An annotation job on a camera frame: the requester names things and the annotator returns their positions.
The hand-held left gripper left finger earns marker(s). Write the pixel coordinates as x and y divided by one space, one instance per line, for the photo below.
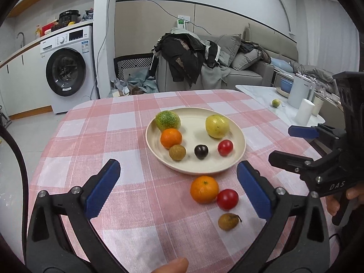
103 187

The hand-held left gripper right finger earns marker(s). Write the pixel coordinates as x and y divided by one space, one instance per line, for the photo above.
254 189

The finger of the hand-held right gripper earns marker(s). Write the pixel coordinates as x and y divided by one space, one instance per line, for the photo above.
287 160
301 131

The red tomato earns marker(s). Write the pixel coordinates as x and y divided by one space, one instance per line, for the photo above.
225 147
227 199

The brown longan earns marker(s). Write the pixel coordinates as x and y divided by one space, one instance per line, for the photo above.
177 152
227 221

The orange mandarin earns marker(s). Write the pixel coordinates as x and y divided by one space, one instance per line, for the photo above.
171 138
204 190

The dark purple plum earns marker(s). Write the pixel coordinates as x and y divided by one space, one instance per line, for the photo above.
201 151

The yellow passion fruit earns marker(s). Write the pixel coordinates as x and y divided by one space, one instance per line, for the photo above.
217 126

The cream round plate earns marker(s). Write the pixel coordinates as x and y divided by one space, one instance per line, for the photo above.
189 130

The person's right hand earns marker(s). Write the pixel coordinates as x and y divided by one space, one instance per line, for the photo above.
332 204

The person's left hand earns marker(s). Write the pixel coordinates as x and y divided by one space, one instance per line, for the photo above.
173 266

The white paper roll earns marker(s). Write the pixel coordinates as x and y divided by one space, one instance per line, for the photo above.
304 112

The white kettle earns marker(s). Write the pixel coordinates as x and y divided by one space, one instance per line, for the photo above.
298 93

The green lime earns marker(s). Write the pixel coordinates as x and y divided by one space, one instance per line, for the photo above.
275 103

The pink checked tablecloth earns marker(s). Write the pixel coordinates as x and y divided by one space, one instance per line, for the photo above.
113 136

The white marble side table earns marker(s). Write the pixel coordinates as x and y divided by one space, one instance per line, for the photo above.
261 93

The grey padded jacket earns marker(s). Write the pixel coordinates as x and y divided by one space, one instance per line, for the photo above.
310 71

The light blue pillow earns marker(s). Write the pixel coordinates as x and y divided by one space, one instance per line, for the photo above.
281 64

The grey sofa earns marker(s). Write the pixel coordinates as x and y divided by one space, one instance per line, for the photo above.
247 78

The grey cushion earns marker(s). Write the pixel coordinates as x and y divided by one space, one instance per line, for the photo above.
246 61
231 48

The dark clothes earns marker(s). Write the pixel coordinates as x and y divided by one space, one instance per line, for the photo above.
253 47

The white washing machine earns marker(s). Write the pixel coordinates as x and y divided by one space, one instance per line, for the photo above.
85 91

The white curtain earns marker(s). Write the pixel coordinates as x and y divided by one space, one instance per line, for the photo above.
327 34

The grey garment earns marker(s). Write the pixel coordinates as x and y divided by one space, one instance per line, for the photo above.
212 76

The grey-blue plastic bags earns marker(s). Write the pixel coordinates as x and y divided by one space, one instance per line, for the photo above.
142 83

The black white patterned basket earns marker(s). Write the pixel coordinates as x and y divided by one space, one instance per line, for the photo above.
133 62

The white base cabinets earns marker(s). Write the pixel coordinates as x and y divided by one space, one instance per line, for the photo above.
25 85

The black jacket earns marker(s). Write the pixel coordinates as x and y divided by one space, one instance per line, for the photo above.
182 59

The curved metal faucet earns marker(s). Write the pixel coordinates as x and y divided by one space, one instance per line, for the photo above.
24 40

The yellow bottle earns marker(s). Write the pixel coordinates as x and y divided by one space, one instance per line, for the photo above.
37 33

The red box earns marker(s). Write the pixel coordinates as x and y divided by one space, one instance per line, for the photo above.
48 28

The black pressure cooker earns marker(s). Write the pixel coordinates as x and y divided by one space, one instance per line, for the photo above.
68 20

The grey bag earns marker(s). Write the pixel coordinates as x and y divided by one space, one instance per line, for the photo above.
88 15

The green white wall device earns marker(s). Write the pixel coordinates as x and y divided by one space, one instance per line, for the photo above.
182 22

